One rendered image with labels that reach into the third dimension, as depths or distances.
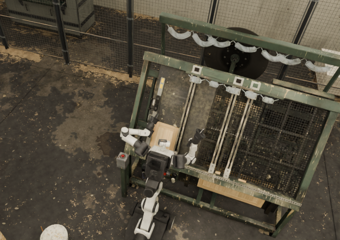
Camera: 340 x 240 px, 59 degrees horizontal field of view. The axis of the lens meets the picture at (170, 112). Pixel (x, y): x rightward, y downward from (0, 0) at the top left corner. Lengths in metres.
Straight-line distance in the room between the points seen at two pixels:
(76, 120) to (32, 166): 1.08
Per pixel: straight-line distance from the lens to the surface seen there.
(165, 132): 3.71
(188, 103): 3.55
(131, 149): 3.88
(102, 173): 4.75
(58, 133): 5.35
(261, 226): 4.42
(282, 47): 3.69
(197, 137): 3.20
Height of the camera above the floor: 3.94
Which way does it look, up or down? 45 degrees down
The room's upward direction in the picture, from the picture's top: 7 degrees clockwise
